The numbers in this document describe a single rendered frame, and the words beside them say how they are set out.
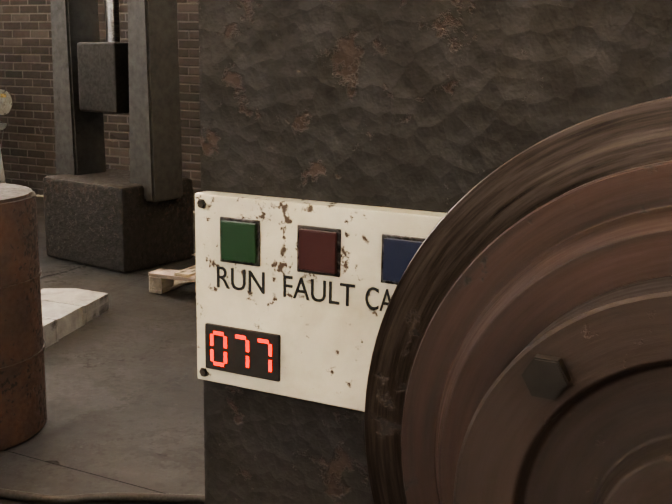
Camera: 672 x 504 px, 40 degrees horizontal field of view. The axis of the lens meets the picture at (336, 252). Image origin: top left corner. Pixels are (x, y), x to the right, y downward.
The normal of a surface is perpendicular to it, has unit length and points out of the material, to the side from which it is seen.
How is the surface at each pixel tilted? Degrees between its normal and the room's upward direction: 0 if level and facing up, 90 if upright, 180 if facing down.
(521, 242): 90
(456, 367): 71
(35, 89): 90
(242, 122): 90
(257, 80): 90
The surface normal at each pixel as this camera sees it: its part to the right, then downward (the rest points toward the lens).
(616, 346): -0.44, 0.18
